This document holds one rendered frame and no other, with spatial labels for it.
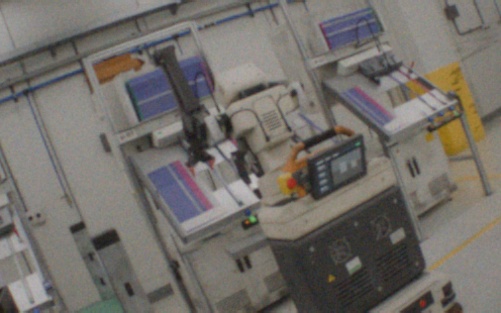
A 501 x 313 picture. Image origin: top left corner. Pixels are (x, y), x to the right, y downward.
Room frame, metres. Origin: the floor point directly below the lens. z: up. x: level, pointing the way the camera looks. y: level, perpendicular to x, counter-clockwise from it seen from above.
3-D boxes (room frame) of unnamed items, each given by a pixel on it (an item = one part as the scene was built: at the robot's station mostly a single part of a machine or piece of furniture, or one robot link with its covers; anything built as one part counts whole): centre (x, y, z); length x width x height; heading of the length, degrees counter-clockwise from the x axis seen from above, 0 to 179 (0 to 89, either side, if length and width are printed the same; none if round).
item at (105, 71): (3.64, 0.49, 1.82); 0.68 x 0.30 x 0.20; 112
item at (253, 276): (3.50, 0.38, 0.31); 0.70 x 0.65 x 0.62; 112
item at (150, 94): (3.41, 0.27, 1.52); 0.51 x 0.13 x 0.27; 112
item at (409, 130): (3.88, -1.05, 0.65); 1.01 x 0.73 x 1.29; 22
